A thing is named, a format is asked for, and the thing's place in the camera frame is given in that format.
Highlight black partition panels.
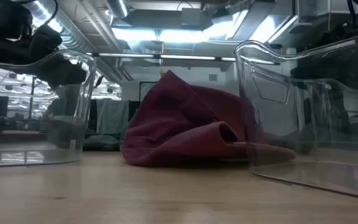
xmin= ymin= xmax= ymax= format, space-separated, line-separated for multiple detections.
xmin=128 ymin=100 xmax=141 ymax=123

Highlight smooth round silver duct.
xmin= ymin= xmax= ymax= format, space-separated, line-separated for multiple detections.
xmin=106 ymin=0 xmax=129 ymax=19

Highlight white plant pot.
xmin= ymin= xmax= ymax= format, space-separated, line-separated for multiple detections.
xmin=53 ymin=116 xmax=89 ymax=141

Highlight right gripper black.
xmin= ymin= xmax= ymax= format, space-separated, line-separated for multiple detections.
xmin=290 ymin=30 xmax=354 ymax=91

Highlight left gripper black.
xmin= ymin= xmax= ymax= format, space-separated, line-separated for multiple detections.
xmin=29 ymin=24 xmax=88 ymax=91

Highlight ribbed silver air duct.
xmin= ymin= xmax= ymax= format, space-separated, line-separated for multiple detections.
xmin=31 ymin=0 xmax=96 ymax=54

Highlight grey ceiling unit box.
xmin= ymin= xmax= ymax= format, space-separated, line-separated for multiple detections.
xmin=180 ymin=7 xmax=203 ymax=27

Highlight black gantry frame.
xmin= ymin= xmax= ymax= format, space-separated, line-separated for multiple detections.
xmin=139 ymin=80 xmax=158 ymax=102

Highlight clear plastic bin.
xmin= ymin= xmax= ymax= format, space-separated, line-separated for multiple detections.
xmin=234 ymin=29 xmax=358 ymax=202
xmin=0 ymin=49 xmax=98 ymax=169

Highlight grey-green hanging cloth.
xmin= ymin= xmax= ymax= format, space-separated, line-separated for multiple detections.
xmin=96 ymin=98 xmax=130 ymax=135

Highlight maroon cap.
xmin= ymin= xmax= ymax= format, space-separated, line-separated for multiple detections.
xmin=120 ymin=70 xmax=298 ymax=168

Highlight long hanging tube light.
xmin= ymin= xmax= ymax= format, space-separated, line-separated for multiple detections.
xmin=85 ymin=52 xmax=236 ymax=62

